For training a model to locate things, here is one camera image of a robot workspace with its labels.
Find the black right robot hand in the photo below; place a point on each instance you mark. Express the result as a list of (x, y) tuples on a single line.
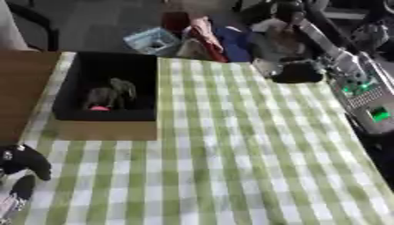
[(298, 72)]

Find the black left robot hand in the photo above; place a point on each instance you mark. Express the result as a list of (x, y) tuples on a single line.
[(28, 159)]

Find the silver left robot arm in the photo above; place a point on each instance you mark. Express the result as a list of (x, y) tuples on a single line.
[(8, 208)]

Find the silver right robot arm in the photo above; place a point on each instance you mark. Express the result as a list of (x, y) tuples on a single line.
[(365, 93)]

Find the cardboard box with black inside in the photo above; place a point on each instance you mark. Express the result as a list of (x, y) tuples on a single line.
[(105, 130)]

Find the white crumpled object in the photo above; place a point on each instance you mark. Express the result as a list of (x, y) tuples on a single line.
[(265, 68)]

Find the pale bundle with dark top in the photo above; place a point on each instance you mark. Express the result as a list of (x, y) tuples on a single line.
[(279, 38)]

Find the blue bag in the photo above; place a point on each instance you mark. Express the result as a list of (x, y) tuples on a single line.
[(235, 44)]

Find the pale patterned bag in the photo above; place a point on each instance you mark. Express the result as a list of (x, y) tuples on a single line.
[(370, 34)]

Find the small pink toy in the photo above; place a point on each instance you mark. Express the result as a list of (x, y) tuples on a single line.
[(99, 108)]

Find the red and pink cloth bundle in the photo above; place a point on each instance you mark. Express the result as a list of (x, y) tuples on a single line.
[(206, 36)]

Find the grey elephant toy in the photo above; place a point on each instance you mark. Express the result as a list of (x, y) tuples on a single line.
[(117, 91)]

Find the dark chair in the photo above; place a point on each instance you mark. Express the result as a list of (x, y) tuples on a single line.
[(37, 23)]

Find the pale blue basket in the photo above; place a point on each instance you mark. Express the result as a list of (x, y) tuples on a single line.
[(153, 41)]

